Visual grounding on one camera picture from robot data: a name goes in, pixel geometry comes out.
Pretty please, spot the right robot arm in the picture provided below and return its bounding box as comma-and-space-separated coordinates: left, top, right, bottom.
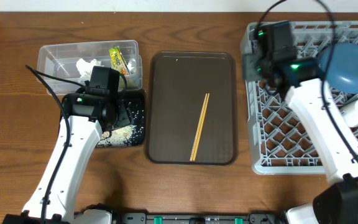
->
242, 54, 358, 223

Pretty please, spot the white cup green inside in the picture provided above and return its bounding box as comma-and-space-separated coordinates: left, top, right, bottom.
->
340, 100, 358, 128

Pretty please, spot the clear plastic waste bin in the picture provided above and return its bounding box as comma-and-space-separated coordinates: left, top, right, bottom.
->
37, 40, 142, 95

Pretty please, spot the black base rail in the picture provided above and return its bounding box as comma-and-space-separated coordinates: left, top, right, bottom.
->
73, 212, 288, 224

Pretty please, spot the black food waste tray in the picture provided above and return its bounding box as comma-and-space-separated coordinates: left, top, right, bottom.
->
62, 88, 145, 147

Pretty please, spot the dark blue plate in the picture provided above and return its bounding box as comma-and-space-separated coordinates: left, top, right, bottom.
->
317, 43, 358, 94

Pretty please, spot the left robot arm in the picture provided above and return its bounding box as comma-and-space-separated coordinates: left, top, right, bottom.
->
3, 93, 133, 223

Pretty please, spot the green yellow snack wrapper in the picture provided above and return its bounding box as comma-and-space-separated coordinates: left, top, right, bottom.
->
109, 47, 137, 88

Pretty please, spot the crumpled white tissue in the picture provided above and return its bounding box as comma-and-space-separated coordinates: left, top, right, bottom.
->
76, 58, 103, 81

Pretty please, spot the grey dishwasher rack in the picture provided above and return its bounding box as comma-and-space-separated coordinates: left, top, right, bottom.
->
241, 21, 358, 175

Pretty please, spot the brown serving tray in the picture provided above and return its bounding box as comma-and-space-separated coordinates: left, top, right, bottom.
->
145, 52, 238, 166

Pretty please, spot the white rice food waste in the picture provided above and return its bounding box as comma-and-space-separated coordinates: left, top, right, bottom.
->
96, 102, 145, 147

